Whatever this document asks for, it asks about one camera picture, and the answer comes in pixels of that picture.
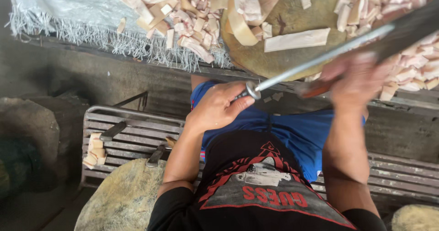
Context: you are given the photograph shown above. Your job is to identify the heap of pinkish pork pieces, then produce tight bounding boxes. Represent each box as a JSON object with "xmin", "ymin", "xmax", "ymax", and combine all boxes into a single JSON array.
[{"xmin": 305, "ymin": 0, "xmax": 439, "ymax": 102}]

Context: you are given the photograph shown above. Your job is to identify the pale round chopping block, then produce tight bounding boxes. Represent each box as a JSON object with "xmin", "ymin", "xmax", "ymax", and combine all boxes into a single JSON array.
[{"xmin": 392, "ymin": 204, "xmax": 439, "ymax": 231}]

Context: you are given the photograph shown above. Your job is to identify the small stack of pork pieces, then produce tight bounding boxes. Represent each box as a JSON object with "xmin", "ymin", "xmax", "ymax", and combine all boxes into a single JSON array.
[{"xmin": 82, "ymin": 132, "xmax": 107, "ymax": 170}]

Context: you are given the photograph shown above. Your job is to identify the person's black printed t-shirt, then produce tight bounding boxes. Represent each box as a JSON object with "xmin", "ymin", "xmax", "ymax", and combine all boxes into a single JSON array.
[{"xmin": 147, "ymin": 130, "xmax": 388, "ymax": 231}]

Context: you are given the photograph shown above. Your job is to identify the person's blue shorts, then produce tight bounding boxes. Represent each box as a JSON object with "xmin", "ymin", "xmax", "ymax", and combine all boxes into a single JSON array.
[{"xmin": 190, "ymin": 81, "xmax": 366, "ymax": 183}]

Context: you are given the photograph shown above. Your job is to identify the round wooden chopping block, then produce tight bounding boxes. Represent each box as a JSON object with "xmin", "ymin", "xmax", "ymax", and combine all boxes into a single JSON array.
[{"xmin": 220, "ymin": 0, "xmax": 348, "ymax": 82}]

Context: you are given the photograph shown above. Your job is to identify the long flat pork skin strip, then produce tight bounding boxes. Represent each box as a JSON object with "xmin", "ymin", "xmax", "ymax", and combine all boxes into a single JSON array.
[{"xmin": 264, "ymin": 27, "xmax": 331, "ymax": 53}]

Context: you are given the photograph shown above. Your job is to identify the curved pork skin strip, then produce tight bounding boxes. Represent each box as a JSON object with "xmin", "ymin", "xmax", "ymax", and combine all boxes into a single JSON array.
[{"xmin": 226, "ymin": 0, "xmax": 260, "ymax": 47}]

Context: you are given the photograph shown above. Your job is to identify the grey metal slatted bench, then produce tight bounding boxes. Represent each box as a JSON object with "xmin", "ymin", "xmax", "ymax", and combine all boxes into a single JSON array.
[{"xmin": 80, "ymin": 105, "xmax": 439, "ymax": 206}]

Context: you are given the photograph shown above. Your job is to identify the pile of cut pork skin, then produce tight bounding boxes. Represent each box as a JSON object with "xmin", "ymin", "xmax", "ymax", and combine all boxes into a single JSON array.
[{"xmin": 104, "ymin": 0, "xmax": 282, "ymax": 64}]

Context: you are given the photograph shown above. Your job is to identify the black handled knife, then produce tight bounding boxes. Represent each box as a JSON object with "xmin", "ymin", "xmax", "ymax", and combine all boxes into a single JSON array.
[{"xmin": 99, "ymin": 121, "xmax": 128, "ymax": 142}]

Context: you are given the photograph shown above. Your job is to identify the person's left hand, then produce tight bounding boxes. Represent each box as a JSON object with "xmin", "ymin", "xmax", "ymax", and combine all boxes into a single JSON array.
[{"xmin": 185, "ymin": 81, "xmax": 256, "ymax": 133}]

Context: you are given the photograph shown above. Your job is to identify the wooden handled cleaver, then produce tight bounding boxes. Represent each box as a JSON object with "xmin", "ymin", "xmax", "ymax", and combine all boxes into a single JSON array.
[{"xmin": 298, "ymin": 0, "xmax": 439, "ymax": 99}]

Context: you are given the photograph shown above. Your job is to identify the person's right hand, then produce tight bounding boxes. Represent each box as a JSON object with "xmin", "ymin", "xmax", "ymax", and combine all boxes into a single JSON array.
[{"xmin": 319, "ymin": 51, "xmax": 392, "ymax": 105}]

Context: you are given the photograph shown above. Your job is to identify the grey handled knife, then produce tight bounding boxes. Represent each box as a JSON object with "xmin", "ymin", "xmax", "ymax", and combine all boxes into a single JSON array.
[{"xmin": 146, "ymin": 144, "xmax": 166, "ymax": 168}]

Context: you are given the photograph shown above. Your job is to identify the dark grey stone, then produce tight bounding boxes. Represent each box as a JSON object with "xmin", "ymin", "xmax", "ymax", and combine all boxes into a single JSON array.
[{"xmin": 0, "ymin": 97, "xmax": 61, "ymax": 166}]

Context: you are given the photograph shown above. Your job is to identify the worn round chopping block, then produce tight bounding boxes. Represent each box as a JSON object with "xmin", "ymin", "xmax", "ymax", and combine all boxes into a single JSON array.
[{"xmin": 74, "ymin": 158, "xmax": 167, "ymax": 231}]

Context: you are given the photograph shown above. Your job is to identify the steel knife sharpening rod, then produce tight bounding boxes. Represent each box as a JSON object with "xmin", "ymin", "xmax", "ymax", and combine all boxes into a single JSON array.
[{"xmin": 234, "ymin": 24, "xmax": 396, "ymax": 101}]

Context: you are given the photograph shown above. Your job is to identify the white woven frayed sack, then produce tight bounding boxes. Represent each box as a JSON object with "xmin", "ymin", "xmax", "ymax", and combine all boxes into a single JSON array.
[{"xmin": 6, "ymin": 0, "xmax": 234, "ymax": 72}]

